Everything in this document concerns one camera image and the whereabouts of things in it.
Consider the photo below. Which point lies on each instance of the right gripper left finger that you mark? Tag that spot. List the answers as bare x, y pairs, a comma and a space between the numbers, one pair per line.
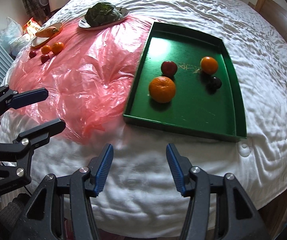
43, 216

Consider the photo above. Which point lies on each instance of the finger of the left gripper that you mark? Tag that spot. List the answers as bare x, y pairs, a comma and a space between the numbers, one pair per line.
15, 158
13, 99

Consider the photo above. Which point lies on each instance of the dark purple plum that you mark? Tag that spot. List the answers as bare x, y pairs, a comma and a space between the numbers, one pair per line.
214, 83

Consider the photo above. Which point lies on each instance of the large bumpy orange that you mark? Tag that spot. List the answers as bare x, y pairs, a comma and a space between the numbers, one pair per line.
162, 89

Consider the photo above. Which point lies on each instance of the small smooth orange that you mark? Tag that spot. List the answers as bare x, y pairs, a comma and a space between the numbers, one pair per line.
209, 65

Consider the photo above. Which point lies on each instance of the red apple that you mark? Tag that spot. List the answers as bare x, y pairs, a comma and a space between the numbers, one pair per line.
169, 68
45, 58
32, 54

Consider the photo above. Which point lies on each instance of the translucent plastic bag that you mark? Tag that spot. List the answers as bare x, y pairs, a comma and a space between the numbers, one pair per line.
13, 38

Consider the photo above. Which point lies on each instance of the smooth orange at back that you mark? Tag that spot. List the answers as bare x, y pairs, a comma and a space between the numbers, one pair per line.
46, 49

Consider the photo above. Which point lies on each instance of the orange rimmed white plate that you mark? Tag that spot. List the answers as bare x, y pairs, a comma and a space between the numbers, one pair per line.
38, 42

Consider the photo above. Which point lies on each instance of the white bed quilt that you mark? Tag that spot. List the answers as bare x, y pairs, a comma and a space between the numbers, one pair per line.
139, 198

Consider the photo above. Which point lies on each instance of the bumpy orange at back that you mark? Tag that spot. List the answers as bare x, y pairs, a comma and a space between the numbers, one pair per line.
57, 47

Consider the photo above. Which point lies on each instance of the red yellow snack package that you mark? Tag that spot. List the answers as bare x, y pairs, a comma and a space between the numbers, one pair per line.
31, 27

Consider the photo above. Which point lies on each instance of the large orange carrot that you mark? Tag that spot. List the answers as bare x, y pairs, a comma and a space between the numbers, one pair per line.
47, 32

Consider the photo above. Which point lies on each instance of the pink plastic sheet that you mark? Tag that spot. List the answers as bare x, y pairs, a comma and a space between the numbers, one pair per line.
89, 80

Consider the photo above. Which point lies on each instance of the plaid hanging cloth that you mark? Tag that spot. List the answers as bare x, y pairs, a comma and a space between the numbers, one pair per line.
34, 10

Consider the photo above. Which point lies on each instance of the white heart shaped plate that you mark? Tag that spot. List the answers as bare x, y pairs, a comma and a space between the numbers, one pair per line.
124, 13

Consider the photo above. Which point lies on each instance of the green tray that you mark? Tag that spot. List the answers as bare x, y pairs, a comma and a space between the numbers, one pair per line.
195, 110

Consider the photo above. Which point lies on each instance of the dark green leafy vegetable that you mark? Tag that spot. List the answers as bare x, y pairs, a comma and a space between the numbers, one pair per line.
102, 13

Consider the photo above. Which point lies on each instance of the wooden headboard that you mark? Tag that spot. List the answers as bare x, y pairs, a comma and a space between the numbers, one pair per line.
273, 13

